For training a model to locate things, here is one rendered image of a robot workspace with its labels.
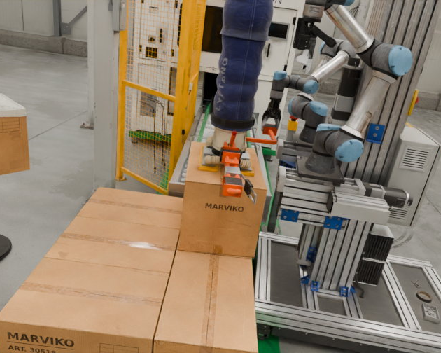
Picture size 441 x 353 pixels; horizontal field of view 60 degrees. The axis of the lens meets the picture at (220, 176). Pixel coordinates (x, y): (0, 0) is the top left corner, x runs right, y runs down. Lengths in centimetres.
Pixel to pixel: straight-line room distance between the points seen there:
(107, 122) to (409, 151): 227
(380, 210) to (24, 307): 158
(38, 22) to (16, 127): 1052
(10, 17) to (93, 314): 1226
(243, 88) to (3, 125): 144
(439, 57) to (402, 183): 993
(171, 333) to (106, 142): 211
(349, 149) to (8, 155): 196
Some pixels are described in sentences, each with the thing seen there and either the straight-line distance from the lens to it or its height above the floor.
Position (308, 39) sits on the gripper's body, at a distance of 158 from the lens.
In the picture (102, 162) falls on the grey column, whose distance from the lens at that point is 345.
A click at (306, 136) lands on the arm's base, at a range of 241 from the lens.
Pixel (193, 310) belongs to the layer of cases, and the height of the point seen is 54.
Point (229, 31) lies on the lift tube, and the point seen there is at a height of 162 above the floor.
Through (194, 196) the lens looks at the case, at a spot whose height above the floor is 86.
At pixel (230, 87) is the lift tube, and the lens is 191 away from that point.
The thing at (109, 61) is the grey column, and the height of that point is 123.
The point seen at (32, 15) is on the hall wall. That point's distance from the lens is 1313.
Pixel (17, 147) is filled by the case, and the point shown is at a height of 78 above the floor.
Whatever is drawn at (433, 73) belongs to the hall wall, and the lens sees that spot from 1205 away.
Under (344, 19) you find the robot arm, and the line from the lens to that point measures 180.
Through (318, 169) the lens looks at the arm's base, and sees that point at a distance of 193.
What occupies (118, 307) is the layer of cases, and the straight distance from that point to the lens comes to 170.
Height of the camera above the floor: 169
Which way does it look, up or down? 23 degrees down
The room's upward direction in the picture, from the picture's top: 8 degrees clockwise
